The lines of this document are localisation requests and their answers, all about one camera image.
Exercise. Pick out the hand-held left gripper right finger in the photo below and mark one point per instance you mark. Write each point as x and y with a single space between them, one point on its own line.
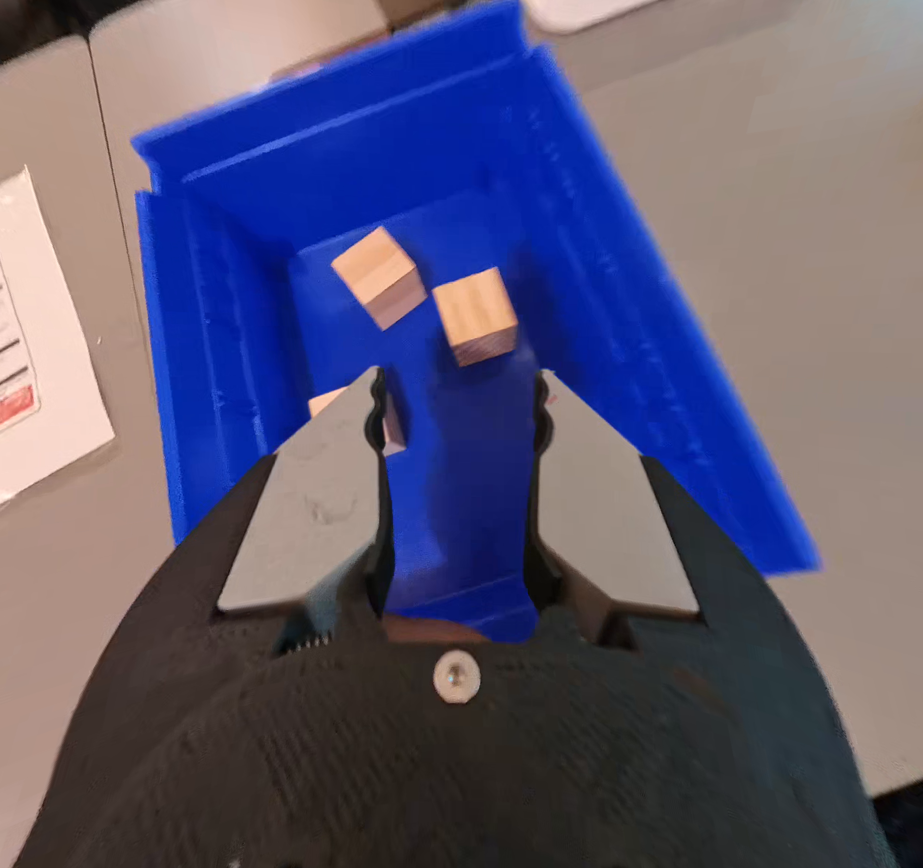
613 522

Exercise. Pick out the laminated paper sheet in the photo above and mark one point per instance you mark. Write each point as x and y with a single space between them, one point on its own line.
43 377

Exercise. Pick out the wooden cube blue taped face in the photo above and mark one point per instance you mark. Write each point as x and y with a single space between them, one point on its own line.
375 269
324 403
472 309

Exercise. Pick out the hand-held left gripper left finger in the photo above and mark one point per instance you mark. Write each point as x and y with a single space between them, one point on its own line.
310 522

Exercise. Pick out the blue plastic bin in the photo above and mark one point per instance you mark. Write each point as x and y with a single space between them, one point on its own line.
613 269

